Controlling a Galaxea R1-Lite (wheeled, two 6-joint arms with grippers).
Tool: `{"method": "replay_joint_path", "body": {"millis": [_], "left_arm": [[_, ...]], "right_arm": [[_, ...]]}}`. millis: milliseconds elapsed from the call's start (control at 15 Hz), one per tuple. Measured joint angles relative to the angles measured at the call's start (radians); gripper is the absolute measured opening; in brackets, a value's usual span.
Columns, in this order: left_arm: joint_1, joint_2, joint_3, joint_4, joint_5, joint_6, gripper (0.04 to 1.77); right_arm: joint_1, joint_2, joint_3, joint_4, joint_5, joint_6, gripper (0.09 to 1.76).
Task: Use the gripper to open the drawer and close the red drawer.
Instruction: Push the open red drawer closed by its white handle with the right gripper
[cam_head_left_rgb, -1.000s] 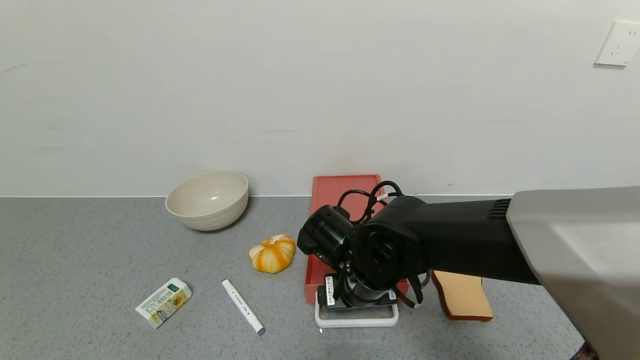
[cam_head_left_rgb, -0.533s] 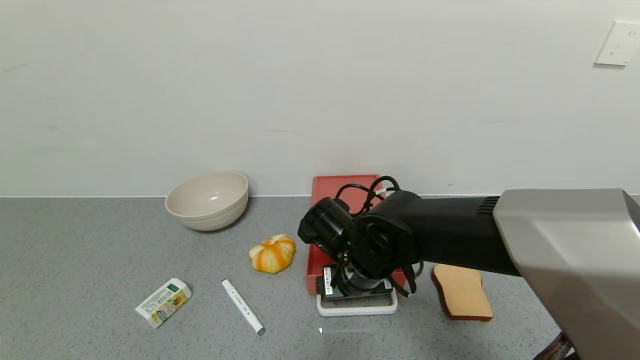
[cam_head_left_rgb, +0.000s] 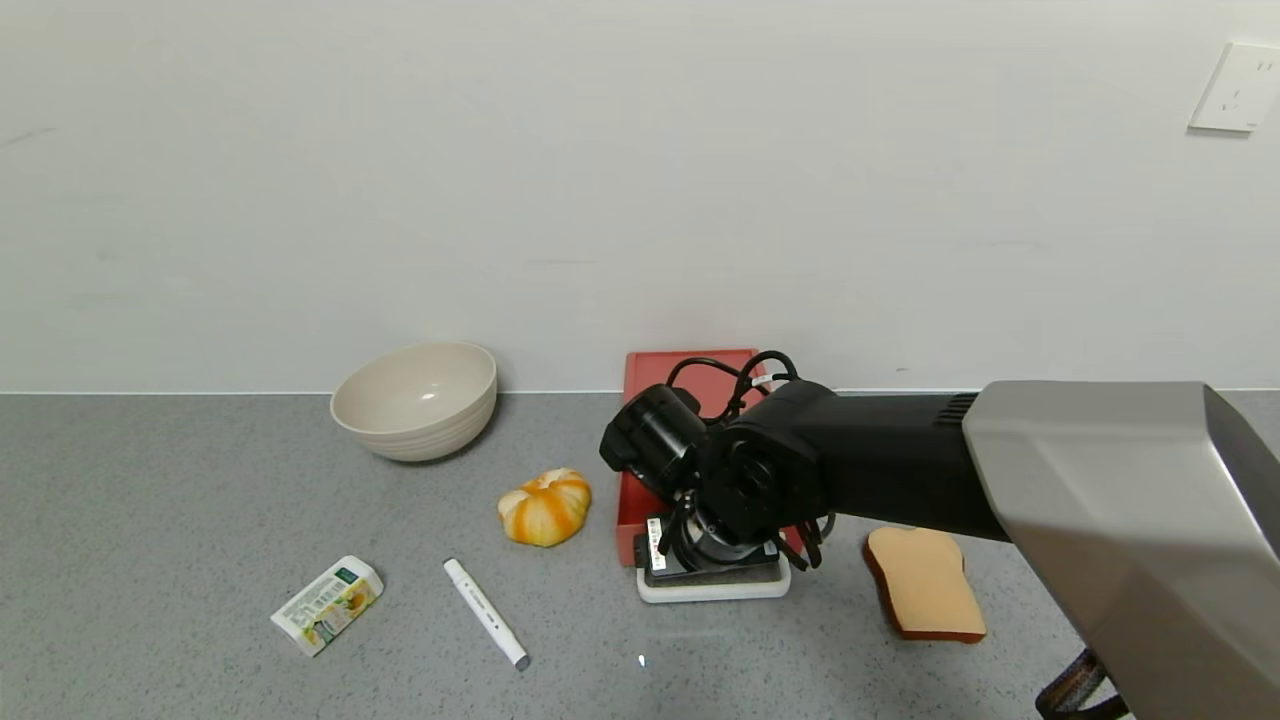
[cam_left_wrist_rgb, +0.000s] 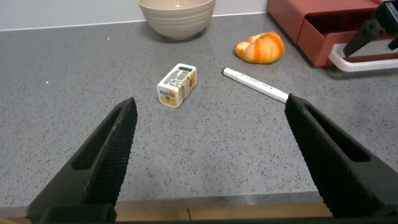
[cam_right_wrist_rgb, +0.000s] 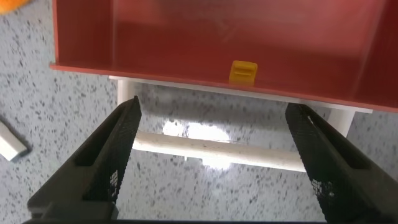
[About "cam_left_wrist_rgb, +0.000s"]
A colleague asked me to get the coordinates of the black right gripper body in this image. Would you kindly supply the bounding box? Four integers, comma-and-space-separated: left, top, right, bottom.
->
375, 0, 398, 35

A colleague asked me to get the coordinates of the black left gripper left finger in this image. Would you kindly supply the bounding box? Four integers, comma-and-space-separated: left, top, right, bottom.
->
26, 96, 138, 223

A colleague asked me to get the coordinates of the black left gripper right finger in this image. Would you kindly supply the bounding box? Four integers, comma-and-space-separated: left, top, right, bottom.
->
284, 93, 398, 218

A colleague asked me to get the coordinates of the white drawer tray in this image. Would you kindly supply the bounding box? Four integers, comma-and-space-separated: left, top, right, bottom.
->
297, 12, 398, 73

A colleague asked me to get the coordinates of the red drawer cabinet box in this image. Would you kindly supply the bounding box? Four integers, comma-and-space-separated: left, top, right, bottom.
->
267, 0, 386, 45

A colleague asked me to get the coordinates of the small white yellow carton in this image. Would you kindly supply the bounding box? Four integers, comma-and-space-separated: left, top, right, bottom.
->
155, 63, 198, 109

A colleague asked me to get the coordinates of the white marker pen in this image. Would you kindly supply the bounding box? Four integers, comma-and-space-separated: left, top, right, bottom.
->
222, 67, 289, 104

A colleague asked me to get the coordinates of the beige ribbed bowl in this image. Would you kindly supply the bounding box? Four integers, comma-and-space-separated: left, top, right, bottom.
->
137, 0, 217, 40

